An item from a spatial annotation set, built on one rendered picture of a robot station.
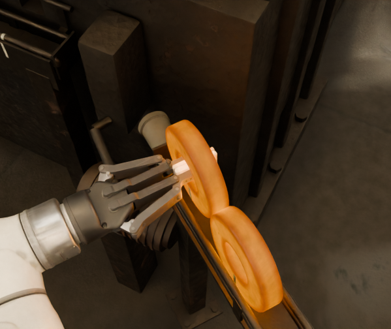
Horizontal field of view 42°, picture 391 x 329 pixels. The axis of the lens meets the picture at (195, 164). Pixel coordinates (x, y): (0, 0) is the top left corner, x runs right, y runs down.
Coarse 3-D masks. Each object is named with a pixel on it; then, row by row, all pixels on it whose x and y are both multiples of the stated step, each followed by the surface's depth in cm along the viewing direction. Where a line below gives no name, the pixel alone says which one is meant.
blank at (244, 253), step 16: (224, 224) 70; (240, 224) 69; (224, 240) 74; (240, 240) 68; (256, 240) 68; (224, 256) 78; (240, 256) 69; (256, 256) 67; (240, 272) 77; (256, 272) 67; (272, 272) 67; (240, 288) 77; (256, 288) 69; (272, 288) 68; (256, 304) 72; (272, 304) 70
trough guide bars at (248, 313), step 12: (180, 204) 84; (192, 216) 82; (192, 228) 83; (204, 240) 79; (204, 252) 81; (216, 264) 77; (228, 276) 75; (228, 288) 75; (240, 300) 73; (288, 300) 73; (240, 312) 74; (252, 312) 72; (288, 312) 74; (300, 312) 72; (252, 324) 71; (300, 324) 73
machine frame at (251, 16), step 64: (0, 0) 107; (64, 0) 97; (128, 0) 88; (192, 0) 82; (256, 0) 82; (320, 0) 111; (192, 64) 94; (256, 64) 90; (0, 128) 167; (256, 128) 118; (256, 192) 149
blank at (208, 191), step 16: (176, 128) 76; (192, 128) 74; (176, 144) 77; (192, 144) 73; (192, 160) 72; (208, 160) 72; (208, 176) 72; (192, 192) 82; (208, 192) 73; (224, 192) 74; (208, 208) 75; (224, 208) 77
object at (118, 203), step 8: (176, 176) 76; (160, 184) 75; (168, 184) 75; (144, 192) 75; (152, 192) 75; (160, 192) 75; (120, 200) 73; (128, 200) 73; (136, 200) 74; (144, 200) 75; (152, 200) 76; (112, 208) 73; (136, 208) 76
